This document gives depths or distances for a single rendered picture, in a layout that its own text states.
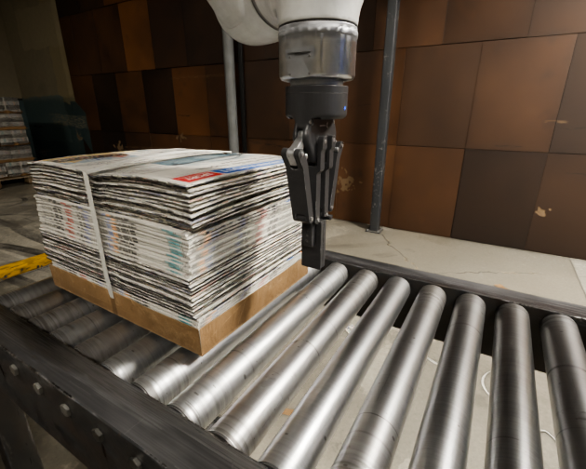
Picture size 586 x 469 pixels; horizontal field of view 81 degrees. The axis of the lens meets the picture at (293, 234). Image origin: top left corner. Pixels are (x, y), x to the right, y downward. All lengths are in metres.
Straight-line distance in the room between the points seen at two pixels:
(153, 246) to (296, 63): 0.28
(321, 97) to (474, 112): 2.92
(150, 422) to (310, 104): 0.38
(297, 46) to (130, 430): 0.43
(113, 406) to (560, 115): 3.21
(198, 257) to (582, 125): 3.11
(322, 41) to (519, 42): 2.95
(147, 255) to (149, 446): 0.22
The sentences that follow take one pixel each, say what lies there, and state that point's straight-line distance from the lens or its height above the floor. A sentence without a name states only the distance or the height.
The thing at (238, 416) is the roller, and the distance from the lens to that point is 0.42.
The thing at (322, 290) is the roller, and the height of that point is 0.79.
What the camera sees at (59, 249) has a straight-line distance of 0.70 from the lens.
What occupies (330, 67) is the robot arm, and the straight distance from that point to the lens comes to 0.41.
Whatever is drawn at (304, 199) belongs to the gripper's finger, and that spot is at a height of 1.01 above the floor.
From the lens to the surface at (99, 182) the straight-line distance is 0.54.
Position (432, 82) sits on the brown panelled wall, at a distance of 3.35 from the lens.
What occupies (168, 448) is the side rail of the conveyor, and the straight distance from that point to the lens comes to 0.41.
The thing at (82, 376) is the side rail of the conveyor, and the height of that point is 0.80.
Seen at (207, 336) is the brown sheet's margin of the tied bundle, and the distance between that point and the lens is 0.48.
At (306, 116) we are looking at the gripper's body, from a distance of 0.41.
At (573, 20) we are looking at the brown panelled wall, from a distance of 3.35.
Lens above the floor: 1.11
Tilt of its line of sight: 20 degrees down
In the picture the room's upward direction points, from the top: straight up
